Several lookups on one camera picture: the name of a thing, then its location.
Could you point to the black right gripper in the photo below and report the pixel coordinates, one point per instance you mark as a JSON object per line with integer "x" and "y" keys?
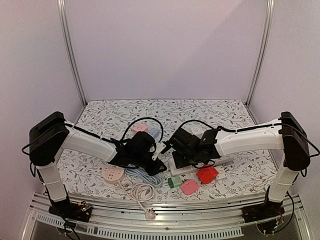
{"x": 181, "y": 160}

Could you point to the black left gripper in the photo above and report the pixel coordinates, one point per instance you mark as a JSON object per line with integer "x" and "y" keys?
{"x": 153, "y": 170}

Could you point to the green plug adapter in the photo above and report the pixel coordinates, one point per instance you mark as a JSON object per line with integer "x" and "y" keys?
{"x": 175, "y": 182}

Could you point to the pink plug adapter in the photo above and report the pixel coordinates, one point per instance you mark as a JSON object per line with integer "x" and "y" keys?
{"x": 189, "y": 187}

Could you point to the red cube socket adapter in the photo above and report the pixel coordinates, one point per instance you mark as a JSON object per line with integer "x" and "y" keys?
{"x": 207, "y": 174}

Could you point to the white floral cube socket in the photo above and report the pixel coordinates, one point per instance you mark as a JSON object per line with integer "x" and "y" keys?
{"x": 197, "y": 131}

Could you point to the light pink cube socket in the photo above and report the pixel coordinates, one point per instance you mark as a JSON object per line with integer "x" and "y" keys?
{"x": 139, "y": 127}

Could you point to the round pink power socket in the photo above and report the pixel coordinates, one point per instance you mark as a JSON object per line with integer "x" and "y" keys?
{"x": 112, "y": 174}

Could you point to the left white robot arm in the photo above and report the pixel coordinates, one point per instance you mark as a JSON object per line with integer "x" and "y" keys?
{"x": 69, "y": 161}

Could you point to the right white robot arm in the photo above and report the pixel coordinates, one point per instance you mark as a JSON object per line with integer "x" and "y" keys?
{"x": 283, "y": 134}

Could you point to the light blue power strip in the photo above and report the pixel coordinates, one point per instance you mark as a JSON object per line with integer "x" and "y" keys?
{"x": 154, "y": 132}

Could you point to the floral patterned table mat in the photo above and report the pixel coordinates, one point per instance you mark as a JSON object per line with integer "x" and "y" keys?
{"x": 246, "y": 173}

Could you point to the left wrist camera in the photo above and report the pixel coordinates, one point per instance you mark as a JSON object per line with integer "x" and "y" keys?
{"x": 157, "y": 149}

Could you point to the aluminium front rail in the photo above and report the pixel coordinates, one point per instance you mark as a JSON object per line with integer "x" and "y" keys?
{"x": 115, "y": 219}

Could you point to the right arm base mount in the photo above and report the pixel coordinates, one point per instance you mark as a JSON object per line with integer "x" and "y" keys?
{"x": 267, "y": 216}

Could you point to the right aluminium corner post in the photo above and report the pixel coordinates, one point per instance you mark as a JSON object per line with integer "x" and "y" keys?
{"x": 262, "y": 51}

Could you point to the aluminium corner post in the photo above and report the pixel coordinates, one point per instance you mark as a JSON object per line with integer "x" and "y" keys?
{"x": 262, "y": 51}
{"x": 61, "y": 6}

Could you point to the left aluminium corner post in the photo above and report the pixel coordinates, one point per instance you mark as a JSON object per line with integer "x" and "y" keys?
{"x": 61, "y": 6}

